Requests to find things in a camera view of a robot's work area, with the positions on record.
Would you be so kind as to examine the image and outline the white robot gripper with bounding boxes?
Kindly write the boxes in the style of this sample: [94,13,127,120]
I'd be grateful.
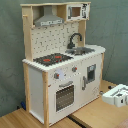
[102,84,128,107]

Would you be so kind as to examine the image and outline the red stove knob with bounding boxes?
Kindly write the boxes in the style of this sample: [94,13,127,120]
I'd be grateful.
[54,73,60,79]
[71,66,78,73]

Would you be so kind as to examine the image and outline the wooden toy kitchen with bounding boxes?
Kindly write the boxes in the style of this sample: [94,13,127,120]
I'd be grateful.
[22,2,105,128]

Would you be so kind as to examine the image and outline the grey ice dispenser panel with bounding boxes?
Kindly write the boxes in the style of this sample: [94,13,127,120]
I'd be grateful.
[87,65,96,83]

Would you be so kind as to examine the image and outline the oven door with window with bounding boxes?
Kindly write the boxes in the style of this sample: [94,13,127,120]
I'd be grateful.
[56,84,75,112]

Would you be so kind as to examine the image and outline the metal sink basin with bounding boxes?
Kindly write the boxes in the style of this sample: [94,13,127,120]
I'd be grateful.
[65,47,95,55]

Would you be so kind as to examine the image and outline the black toy faucet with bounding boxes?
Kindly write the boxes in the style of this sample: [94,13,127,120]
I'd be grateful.
[67,33,82,49]

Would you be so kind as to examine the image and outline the black stovetop red burners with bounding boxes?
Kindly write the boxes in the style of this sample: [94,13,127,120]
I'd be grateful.
[34,53,70,66]

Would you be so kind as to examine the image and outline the toy microwave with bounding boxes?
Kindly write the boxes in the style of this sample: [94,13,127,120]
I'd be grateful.
[67,3,90,21]

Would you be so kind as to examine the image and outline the grey range hood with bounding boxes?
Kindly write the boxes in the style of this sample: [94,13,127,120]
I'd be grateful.
[34,5,64,27]

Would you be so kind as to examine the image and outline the grey fridge door handle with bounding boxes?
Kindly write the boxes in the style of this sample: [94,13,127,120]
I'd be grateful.
[82,76,86,90]

